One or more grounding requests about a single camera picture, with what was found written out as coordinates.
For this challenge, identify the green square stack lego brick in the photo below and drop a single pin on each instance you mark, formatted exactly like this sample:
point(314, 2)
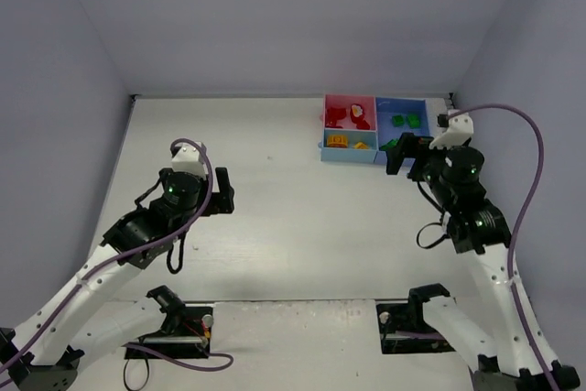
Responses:
point(397, 120)

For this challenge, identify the pink container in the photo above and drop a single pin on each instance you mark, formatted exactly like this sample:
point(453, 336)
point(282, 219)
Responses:
point(345, 101)

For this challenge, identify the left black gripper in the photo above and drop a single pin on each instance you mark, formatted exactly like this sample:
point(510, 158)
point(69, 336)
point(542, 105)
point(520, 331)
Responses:
point(220, 196)

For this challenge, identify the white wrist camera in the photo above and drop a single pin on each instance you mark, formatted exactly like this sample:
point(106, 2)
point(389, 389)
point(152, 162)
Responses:
point(457, 129)
point(188, 159)

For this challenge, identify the red curved lego brick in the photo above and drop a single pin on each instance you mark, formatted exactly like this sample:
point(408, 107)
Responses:
point(333, 125)
point(334, 114)

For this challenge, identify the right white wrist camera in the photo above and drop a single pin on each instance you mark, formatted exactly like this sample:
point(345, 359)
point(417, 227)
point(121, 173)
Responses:
point(457, 129)

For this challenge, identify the small yellow lego brick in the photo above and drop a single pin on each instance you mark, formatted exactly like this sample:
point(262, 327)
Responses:
point(361, 145)

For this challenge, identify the light blue container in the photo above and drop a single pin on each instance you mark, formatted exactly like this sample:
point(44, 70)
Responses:
point(349, 154)

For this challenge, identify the red green lego stack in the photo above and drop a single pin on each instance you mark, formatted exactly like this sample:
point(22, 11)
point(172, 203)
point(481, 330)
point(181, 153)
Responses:
point(363, 125)

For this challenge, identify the flower lego stack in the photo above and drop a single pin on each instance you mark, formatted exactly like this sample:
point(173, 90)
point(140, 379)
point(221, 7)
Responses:
point(356, 112)

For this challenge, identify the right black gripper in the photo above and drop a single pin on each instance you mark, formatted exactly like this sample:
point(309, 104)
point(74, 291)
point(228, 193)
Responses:
point(413, 158)

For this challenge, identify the green rounded stack lego brick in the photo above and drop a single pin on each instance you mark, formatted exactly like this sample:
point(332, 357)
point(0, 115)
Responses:
point(413, 120)

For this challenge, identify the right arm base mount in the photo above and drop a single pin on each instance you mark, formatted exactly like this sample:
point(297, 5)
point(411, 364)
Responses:
point(400, 333)

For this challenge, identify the yellow rounded lego brick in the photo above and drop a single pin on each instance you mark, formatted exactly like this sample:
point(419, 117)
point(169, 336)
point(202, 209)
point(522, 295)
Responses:
point(337, 141)

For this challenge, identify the dark blue container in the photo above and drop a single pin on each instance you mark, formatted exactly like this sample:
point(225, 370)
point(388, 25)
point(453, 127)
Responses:
point(385, 108)

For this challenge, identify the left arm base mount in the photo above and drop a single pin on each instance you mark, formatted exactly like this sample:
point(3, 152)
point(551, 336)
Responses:
point(190, 340)

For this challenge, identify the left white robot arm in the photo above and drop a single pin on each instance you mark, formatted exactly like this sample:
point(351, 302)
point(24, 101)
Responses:
point(49, 351)

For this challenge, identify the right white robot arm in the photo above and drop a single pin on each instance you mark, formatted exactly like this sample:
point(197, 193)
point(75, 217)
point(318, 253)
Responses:
point(515, 355)

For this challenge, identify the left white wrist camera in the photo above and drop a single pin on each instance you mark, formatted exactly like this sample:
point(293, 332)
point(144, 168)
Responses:
point(188, 159)

